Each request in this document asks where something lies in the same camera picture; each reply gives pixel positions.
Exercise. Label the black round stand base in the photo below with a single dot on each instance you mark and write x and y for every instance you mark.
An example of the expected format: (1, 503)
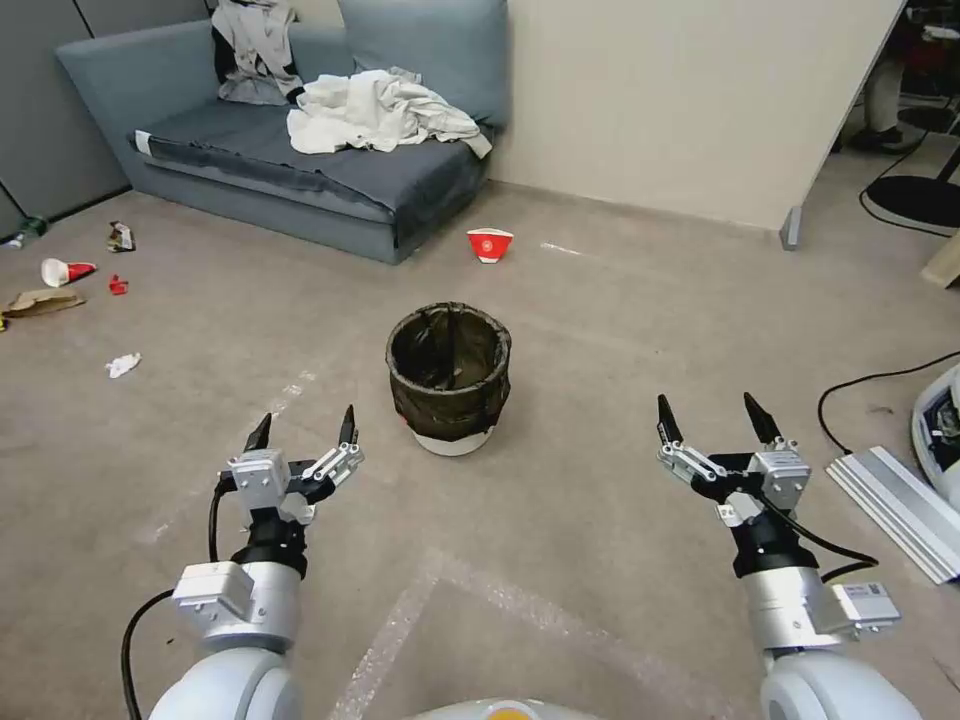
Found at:
(911, 206)

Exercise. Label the white and black jacket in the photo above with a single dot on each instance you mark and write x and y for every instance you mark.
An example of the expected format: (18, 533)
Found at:
(255, 45)

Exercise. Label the grey partition foot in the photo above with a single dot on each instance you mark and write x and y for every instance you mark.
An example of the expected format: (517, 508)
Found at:
(791, 229)

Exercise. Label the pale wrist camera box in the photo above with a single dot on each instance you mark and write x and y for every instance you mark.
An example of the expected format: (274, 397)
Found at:
(781, 480)
(259, 480)

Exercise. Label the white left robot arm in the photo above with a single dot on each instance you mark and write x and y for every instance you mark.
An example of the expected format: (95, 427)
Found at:
(225, 675)

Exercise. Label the white trash can black liner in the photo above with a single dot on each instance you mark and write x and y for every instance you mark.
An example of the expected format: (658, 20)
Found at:
(450, 405)

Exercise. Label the white crumpled clothes pile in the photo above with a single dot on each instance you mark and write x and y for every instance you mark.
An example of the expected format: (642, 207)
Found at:
(375, 112)

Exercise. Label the blue grey sofa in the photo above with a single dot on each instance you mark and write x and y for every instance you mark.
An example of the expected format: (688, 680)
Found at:
(225, 142)

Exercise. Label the pale wooden board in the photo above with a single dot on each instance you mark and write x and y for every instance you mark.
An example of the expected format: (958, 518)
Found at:
(945, 262)

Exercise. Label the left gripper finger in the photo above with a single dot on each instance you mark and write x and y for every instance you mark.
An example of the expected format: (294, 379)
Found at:
(347, 431)
(259, 439)

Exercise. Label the crumpled snack wrapper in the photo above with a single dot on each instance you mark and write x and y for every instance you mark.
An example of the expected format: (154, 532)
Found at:
(120, 238)

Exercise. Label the beige partition panel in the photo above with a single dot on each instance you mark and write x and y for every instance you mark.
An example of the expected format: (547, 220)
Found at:
(675, 97)

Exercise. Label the white robot front shell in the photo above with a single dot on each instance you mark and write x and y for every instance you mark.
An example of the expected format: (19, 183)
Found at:
(495, 709)

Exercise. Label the brown paper bag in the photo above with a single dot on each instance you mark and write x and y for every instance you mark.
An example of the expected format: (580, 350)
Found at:
(45, 303)

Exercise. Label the white crumpled tissue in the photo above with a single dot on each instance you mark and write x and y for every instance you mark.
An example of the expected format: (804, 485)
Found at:
(122, 365)

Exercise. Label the person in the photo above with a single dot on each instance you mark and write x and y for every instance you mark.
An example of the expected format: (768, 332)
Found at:
(881, 97)

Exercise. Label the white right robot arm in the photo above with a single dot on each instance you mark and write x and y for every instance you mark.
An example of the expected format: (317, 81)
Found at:
(787, 607)

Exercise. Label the white and red paper cup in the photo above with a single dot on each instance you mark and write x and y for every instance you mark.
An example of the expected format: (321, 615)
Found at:
(64, 271)

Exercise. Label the blue grey cushion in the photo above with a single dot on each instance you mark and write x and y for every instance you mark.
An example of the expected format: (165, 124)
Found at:
(450, 52)

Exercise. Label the green plastic bottle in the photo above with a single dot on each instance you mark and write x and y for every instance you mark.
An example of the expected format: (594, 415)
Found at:
(26, 231)

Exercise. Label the small red scrap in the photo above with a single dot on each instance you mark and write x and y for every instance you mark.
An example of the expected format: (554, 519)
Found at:
(118, 285)

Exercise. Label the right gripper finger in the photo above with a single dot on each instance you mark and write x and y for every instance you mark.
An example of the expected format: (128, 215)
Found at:
(765, 424)
(670, 427)

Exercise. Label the white rounded machine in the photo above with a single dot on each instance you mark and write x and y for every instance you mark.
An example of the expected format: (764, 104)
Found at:
(937, 450)

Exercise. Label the silver aluminium profile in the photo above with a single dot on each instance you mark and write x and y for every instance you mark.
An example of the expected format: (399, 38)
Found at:
(900, 502)

